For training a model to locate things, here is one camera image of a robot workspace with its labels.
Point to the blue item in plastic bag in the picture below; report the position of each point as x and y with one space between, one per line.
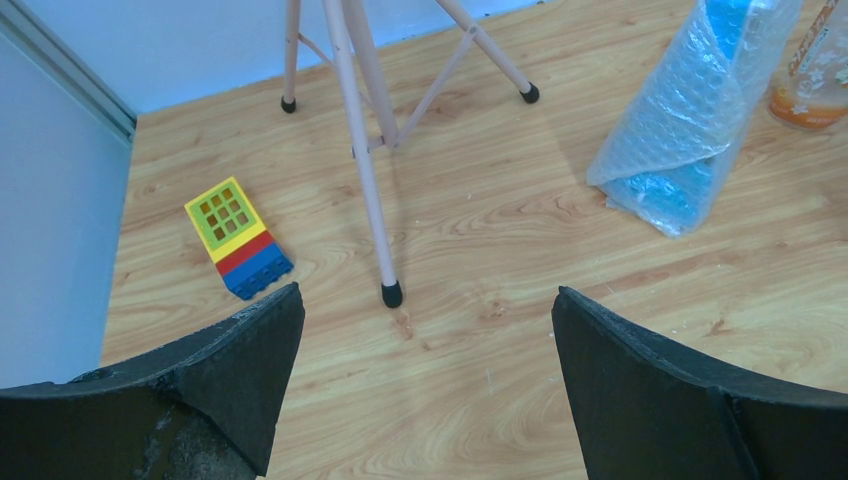
668 156

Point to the yellow red blue toy block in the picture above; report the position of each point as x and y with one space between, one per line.
244 252

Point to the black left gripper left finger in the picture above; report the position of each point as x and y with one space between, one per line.
204 406

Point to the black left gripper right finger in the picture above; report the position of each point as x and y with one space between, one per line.
647 407

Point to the orange tea bottle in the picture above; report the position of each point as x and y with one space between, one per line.
812 94

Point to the pink music stand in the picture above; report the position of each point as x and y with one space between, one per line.
367 105

